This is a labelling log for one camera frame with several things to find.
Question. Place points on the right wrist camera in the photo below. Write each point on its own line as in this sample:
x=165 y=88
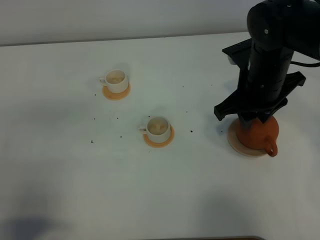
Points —
x=238 y=54

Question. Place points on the white teacup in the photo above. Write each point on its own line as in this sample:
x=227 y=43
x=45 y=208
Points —
x=157 y=129
x=116 y=81

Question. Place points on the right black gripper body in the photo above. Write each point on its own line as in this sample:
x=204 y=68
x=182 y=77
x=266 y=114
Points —
x=263 y=84

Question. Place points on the near orange coaster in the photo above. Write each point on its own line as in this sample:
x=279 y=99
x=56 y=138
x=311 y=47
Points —
x=160 y=145

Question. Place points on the brown clay teapot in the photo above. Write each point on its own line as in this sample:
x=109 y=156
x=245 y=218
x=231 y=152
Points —
x=260 y=136

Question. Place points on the far white teacup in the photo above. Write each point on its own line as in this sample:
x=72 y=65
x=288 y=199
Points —
x=116 y=81

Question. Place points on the orange coaster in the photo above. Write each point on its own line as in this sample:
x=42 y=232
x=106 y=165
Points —
x=115 y=96
x=160 y=145

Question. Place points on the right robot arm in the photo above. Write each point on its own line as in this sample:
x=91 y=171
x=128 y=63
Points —
x=277 y=29

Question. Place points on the far orange coaster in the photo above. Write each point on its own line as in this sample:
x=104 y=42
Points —
x=115 y=96

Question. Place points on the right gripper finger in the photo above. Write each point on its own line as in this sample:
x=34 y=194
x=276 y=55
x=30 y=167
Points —
x=246 y=119
x=263 y=116

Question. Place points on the beige teapot saucer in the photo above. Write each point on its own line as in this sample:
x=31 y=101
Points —
x=238 y=146

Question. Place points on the near white teacup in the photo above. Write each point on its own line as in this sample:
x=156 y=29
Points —
x=157 y=129

